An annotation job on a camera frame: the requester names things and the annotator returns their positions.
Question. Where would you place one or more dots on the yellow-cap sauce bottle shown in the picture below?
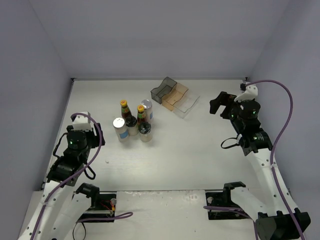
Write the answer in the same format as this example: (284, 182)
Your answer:
(125, 110)
(141, 115)

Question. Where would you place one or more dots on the clear plastic organizer bin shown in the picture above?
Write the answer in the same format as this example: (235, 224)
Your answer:
(182, 107)

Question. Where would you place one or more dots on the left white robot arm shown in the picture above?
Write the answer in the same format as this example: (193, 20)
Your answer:
(48, 222)

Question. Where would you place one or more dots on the black-knob-lid spice jar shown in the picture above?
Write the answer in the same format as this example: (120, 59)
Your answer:
(132, 125)

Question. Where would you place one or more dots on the grey plastic organizer bin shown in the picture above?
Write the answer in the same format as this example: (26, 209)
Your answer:
(163, 89)

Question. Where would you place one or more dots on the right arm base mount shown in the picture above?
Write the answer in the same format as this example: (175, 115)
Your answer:
(221, 209)

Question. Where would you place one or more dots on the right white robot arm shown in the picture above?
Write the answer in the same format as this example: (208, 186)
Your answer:
(277, 217)

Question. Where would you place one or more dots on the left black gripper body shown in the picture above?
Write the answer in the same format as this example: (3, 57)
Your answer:
(96, 136)

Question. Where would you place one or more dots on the black-lid spice jar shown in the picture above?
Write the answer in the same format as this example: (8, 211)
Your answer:
(145, 131)

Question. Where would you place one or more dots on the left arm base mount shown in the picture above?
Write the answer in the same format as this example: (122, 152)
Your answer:
(102, 211)

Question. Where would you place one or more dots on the silver-cap shaker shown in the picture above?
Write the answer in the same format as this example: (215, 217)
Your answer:
(148, 109)
(120, 128)

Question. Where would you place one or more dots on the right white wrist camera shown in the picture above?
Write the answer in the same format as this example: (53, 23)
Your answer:
(249, 92)

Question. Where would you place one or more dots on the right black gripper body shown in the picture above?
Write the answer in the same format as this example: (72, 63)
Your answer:
(225, 105)

